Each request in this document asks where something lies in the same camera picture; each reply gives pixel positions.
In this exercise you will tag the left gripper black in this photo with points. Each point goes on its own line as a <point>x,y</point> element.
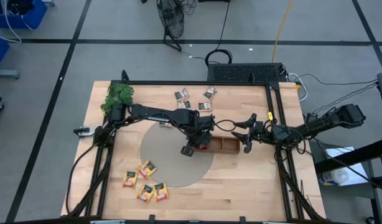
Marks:
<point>200,137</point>

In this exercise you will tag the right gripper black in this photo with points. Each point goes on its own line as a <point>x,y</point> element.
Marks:
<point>261,132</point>

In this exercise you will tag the red strawberry tea packet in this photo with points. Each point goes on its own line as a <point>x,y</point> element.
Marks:
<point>203,145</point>

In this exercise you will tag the brown wooden compartment tray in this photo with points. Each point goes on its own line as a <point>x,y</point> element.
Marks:
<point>231,146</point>

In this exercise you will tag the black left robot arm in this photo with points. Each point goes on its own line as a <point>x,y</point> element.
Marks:
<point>160,113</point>

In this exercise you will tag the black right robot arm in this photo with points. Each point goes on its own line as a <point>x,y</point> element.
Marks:
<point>346,113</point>

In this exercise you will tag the orange tea packet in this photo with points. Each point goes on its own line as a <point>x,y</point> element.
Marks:
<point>145,193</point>
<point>130,179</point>
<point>161,191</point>
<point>147,169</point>

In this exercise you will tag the round grey placemat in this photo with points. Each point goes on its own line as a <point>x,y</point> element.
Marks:
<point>166,161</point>

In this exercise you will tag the grey packet middle left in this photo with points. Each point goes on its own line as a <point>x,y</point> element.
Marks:
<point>184,104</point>

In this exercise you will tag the grey packet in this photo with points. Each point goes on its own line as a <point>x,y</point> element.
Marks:
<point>182,94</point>
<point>184,104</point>
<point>210,92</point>

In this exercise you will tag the grey packet top right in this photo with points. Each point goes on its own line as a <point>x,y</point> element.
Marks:
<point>210,92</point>

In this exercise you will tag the grey packet top left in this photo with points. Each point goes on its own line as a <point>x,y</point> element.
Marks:
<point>182,94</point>

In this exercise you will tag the black computer case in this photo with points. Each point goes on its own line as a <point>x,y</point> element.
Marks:
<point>244,73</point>

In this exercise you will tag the black power adapter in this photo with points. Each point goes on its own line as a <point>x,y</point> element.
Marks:
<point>311,117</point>

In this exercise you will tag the green plant in white pot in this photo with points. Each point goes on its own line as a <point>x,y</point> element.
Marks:
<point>119,93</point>

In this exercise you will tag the white plastic container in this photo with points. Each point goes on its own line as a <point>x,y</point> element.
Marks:
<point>334,177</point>

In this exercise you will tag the white paper sheet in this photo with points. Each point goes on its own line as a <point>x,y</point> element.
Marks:
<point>343,154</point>

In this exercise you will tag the black floor fan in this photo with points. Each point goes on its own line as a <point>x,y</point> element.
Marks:
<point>172,18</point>

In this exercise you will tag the grey metal base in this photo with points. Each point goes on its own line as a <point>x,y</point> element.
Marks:
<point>4,73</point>

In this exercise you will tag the black aluminium table frame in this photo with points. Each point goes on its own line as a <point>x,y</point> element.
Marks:
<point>194,83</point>

